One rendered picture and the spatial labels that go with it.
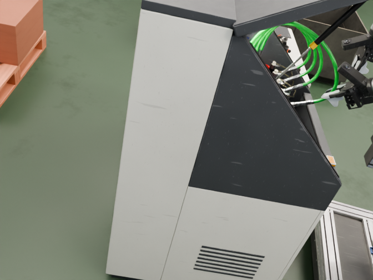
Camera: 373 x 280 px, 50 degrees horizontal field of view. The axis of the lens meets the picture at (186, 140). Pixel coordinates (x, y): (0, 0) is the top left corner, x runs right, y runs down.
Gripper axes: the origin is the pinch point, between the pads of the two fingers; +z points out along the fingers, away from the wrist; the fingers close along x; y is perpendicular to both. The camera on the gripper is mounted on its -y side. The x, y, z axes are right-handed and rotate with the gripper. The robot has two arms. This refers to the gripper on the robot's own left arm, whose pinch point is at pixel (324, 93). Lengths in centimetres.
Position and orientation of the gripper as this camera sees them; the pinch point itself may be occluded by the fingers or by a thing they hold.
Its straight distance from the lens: 166.5
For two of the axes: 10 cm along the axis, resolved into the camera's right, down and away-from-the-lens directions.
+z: -5.7, 1.1, 8.1
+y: 5.1, 8.2, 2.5
